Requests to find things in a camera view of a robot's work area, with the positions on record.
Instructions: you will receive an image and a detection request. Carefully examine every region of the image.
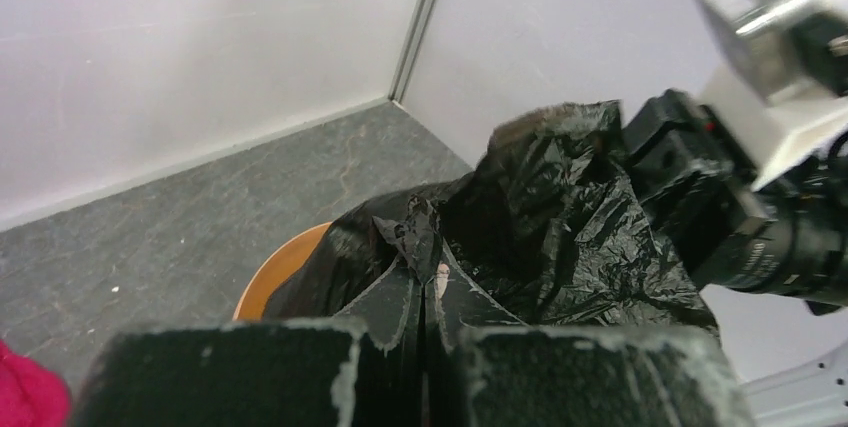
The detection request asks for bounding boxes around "orange trash bin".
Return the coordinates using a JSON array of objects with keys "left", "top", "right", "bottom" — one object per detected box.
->
[{"left": 232, "top": 222, "right": 331, "bottom": 321}]

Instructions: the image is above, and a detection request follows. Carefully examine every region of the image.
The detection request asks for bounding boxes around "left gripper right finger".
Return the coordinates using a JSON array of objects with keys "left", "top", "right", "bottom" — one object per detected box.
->
[{"left": 425, "top": 249, "right": 754, "bottom": 426}]

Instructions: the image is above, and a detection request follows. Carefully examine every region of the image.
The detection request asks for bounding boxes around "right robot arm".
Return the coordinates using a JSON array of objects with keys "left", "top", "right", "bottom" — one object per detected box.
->
[{"left": 624, "top": 89, "right": 847, "bottom": 315}]

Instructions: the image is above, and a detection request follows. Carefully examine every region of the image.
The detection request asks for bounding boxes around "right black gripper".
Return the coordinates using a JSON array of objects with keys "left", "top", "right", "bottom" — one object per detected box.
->
[{"left": 624, "top": 89, "right": 773, "bottom": 279}]

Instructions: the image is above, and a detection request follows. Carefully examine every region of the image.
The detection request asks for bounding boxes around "right aluminium corner post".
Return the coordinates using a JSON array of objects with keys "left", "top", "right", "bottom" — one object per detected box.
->
[{"left": 387, "top": 0, "right": 437, "bottom": 104}]

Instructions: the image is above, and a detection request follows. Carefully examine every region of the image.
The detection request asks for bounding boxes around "black trash bag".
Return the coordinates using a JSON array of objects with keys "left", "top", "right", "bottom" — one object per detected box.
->
[{"left": 262, "top": 100, "right": 719, "bottom": 336}]

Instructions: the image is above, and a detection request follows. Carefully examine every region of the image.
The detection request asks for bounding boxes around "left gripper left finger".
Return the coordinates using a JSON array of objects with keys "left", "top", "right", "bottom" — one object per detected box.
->
[{"left": 70, "top": 258, "right": 422, "bottom": 426}]

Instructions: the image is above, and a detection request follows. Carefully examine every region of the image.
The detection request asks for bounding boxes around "red cloth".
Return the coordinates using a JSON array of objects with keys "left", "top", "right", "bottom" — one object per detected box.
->
[{"left": 1, "top": 341, "right": 71, "bottom": 427}]

